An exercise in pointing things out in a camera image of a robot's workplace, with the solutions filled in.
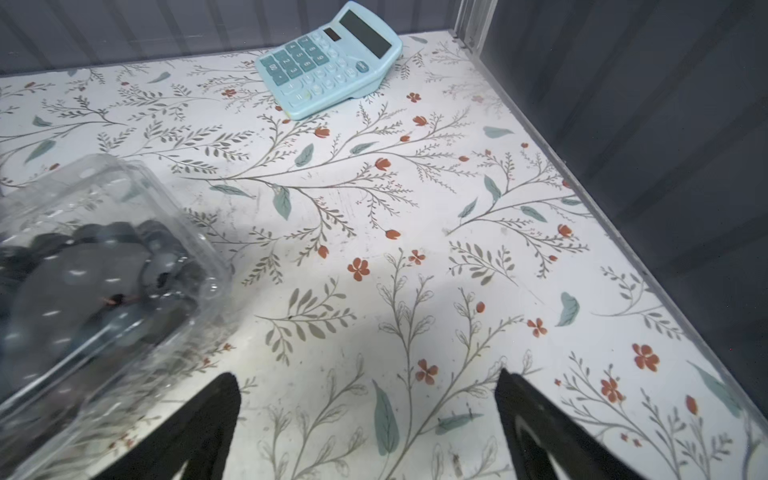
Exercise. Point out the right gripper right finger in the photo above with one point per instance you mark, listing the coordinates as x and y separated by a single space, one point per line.
539 436

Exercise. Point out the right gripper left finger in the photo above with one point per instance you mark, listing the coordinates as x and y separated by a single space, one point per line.
194 442

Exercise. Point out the clear box blueberries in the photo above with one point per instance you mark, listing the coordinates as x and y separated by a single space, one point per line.
107 293

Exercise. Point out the light blue calculator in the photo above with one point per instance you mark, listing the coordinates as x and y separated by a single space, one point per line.
347 58

